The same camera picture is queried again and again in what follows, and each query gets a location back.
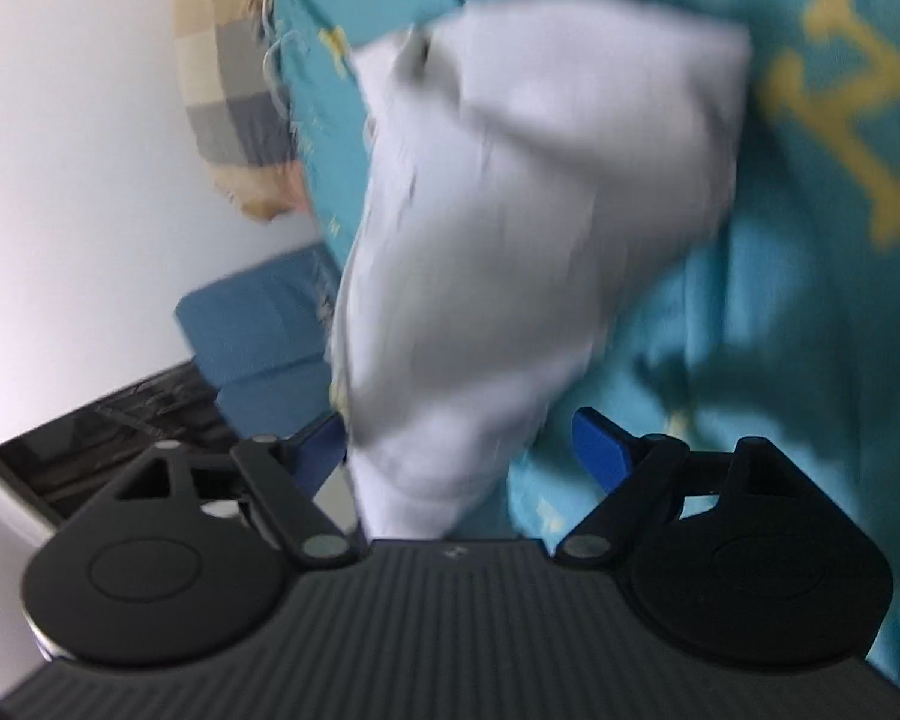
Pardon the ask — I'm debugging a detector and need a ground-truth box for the checkered pillow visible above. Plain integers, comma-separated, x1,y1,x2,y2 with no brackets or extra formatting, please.
174,0,316,222

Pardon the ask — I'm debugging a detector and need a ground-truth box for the dark window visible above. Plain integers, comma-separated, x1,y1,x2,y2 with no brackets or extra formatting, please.
0,360,241,526

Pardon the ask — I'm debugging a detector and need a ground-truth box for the blue cushioned chair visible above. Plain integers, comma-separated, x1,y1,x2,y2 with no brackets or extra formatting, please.
176,244,346,440

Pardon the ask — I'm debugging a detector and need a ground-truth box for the teal printed bedsheet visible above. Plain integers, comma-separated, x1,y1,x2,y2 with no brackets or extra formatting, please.
266,0,900,691

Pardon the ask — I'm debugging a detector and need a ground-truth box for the light grey t-shirt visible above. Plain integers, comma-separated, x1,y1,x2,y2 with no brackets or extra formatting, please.
326,0,755,541

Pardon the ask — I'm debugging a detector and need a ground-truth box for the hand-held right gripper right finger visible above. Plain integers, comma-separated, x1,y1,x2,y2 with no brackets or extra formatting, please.
559,407,800,567

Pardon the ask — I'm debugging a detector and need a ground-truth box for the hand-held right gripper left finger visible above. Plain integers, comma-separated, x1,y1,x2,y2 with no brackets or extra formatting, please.
116,412,359,567

